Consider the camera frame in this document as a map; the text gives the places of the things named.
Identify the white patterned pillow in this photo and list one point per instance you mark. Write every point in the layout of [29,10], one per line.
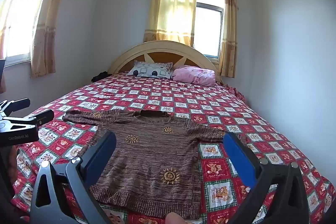
[149,70]

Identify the large bedroom window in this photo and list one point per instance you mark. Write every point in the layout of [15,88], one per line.
[21,16]

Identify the pink pillow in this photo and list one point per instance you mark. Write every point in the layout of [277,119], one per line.
[194,75]

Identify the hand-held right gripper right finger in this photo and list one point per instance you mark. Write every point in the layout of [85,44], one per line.
[239,158]

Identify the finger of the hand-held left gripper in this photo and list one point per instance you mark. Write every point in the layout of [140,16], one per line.
[36,117]
[17,104]

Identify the black bag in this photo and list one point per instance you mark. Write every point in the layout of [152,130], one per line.
[99,77]

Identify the long yellow curtain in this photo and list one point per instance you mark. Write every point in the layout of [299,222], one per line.
[50,29]

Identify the small bedroom window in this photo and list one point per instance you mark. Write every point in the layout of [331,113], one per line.
[208,24]

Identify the yellow curtain edge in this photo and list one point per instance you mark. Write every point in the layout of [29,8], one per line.
[2,56]

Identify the brown knitted sweater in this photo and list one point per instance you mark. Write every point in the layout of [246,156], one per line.
[147,155]

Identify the person's left forearm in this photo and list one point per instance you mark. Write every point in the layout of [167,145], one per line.
[13,166]

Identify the red checkered printed blanket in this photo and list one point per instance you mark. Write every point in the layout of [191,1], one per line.
[223,108]

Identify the cream arched bed headboard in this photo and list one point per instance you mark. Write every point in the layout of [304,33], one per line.
[157,52]

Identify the person's right hand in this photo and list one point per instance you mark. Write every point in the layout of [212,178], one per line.
[175,218]

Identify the pink ruffled bed sheet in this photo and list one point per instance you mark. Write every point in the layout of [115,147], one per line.
[235,91]

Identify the wide yellow curtain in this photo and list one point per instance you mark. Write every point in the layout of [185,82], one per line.
[170,8]

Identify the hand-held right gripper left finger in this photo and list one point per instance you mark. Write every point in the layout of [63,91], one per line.
[101,158]

